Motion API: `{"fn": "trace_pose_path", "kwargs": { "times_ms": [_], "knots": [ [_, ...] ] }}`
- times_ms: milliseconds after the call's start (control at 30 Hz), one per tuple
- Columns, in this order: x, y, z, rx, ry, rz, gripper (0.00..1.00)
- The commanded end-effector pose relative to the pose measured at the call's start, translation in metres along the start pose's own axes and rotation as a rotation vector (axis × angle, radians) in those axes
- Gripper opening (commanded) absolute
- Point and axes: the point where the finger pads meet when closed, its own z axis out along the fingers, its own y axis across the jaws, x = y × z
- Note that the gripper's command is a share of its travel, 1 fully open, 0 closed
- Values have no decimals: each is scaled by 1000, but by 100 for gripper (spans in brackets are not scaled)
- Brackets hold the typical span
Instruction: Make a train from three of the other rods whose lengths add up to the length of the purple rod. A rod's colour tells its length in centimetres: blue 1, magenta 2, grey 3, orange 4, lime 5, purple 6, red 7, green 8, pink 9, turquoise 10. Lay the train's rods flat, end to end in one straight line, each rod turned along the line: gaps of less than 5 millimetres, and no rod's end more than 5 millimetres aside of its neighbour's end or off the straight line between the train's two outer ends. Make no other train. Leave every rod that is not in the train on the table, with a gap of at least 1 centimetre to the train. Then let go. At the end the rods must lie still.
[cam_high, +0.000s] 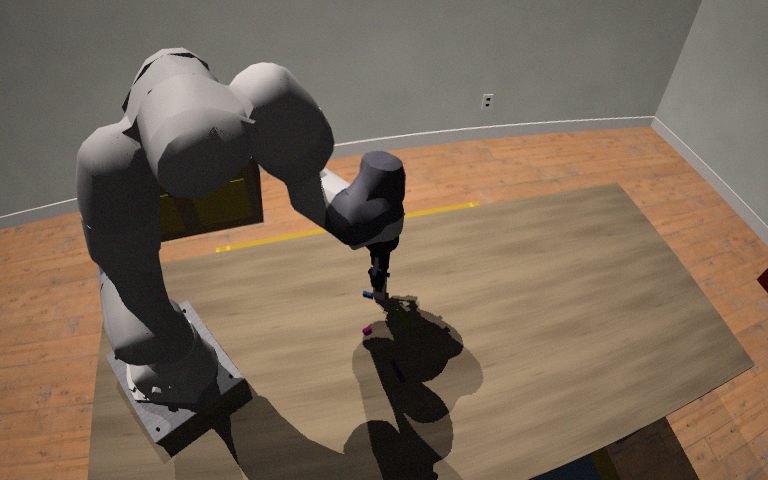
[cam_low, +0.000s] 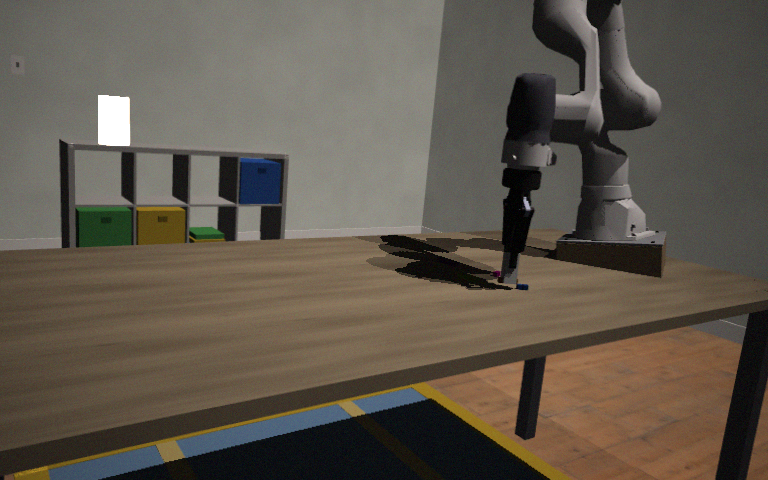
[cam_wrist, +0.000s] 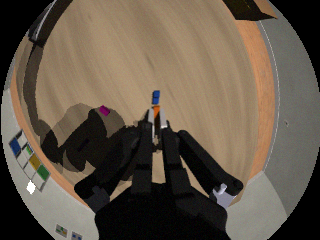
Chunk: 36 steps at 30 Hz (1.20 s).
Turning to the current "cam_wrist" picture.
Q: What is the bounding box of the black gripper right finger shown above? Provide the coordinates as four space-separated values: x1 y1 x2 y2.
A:
159 109 244 222

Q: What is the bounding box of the purple rod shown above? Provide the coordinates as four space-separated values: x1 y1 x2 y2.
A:
77 138 89 152

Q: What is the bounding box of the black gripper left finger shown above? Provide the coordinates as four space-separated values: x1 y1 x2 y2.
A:
74 108 154 224

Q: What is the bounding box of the orange rod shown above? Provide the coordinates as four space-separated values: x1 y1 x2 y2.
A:
154 105 160 128

